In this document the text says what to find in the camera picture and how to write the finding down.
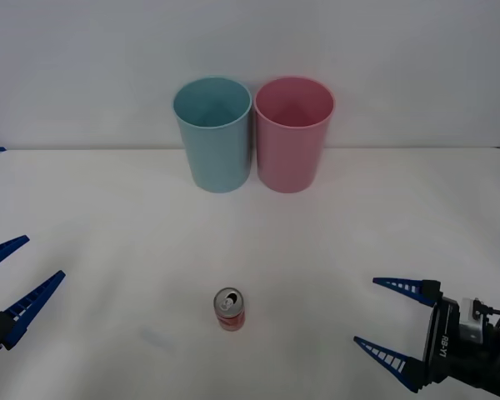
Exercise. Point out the red drink can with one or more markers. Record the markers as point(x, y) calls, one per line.
point(231, 318)

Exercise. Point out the pale blue plastic bin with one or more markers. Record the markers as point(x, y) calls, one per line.
point(216, 158)

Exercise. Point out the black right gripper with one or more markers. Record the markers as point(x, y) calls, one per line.
point(441, 341)

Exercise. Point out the pink plastic bin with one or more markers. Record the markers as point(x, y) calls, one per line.
point(289, 160)

